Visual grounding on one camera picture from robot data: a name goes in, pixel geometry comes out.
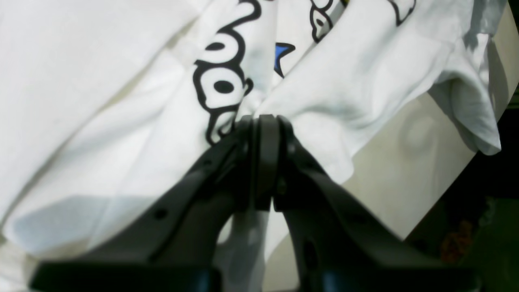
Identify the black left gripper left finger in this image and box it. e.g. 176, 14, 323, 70
30, 116, 257, 292

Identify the white printed t-shirt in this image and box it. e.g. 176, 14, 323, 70
1, 0, 506, 292

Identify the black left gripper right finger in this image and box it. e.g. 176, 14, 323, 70
255, 115, 479, 292

